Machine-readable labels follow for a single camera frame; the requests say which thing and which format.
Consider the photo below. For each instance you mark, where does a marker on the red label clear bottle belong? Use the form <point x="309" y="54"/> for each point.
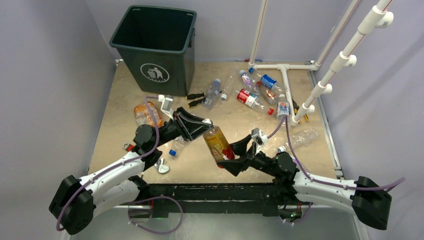
<point x="254" y="102"/>

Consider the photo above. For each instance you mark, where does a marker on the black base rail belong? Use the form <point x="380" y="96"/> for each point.
<point x="266" y="199"/>

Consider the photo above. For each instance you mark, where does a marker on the crushed clear bottle right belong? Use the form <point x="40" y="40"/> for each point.
<point x="300" y="139"/>

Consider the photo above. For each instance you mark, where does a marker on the blue label bottle far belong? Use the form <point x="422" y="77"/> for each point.
<point x="266" y="80"/>

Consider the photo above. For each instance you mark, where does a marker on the black handled pliers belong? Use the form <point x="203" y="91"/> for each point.
<point x="195" y="99"/>

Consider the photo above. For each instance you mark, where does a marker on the gold red label bottle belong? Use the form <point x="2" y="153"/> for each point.
<point x="218" y="145"/>

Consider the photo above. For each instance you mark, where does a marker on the large clear bottle far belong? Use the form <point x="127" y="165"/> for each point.
<point x="233" y="83"/>

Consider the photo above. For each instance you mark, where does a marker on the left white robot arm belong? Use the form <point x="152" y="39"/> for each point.
<point x="78" y="200"/>

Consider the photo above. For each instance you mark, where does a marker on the white PVC pipe frame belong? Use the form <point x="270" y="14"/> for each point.
<point x="377" y="17"/>

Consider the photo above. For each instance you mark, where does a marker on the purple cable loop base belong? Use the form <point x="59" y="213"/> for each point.
<point x="155" y="214"/>

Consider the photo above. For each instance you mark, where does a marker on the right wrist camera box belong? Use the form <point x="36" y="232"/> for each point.
<point x="259" y="137"/>

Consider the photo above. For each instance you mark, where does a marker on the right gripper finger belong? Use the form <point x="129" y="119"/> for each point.
<point x="240" y="147"/>
<point x="235" y="166"/>

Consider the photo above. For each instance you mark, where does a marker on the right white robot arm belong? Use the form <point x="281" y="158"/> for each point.
<point x="362" y="198"/>

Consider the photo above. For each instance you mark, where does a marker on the white blue label bottle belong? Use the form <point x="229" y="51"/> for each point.
<point x="283" y="107"/>

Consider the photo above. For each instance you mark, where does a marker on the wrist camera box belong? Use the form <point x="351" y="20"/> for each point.
<point x="166" y="105"/>
<point x="259" y="137"/>

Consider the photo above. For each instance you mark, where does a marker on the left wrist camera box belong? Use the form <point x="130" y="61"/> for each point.
<point x="166" y="105"/>

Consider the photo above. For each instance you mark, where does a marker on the purple label small bottle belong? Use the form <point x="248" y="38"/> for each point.
<point x="247" y="81"/>

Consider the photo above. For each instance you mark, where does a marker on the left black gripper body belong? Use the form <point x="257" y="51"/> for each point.
<point x="172" y="129"/>

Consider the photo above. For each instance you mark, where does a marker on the blue label clear bottle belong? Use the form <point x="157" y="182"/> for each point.
<point x="177" y="146"/>

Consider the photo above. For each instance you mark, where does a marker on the white bottle cap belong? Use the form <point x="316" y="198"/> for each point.
<point x="223" y="96"/>

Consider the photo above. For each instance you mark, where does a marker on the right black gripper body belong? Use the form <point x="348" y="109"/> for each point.
<point x="260" y="161"/>

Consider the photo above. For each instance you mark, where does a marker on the red adjustable wrench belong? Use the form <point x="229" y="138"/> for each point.
<point x="160" y="165"/>

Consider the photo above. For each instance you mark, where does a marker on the large orange bottle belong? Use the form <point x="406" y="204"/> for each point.
<point x="144" y="117"/>

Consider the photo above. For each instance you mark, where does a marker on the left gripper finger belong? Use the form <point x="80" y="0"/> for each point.
<point x="187" y="118"/>
<point x="193" y="130"/>

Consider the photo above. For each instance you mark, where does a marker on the dark green trash bin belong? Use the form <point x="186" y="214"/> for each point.
<point x="157" y="44"/>

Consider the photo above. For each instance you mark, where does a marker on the clear bottle blue cap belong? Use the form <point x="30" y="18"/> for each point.
<point x="212" y="94"/>

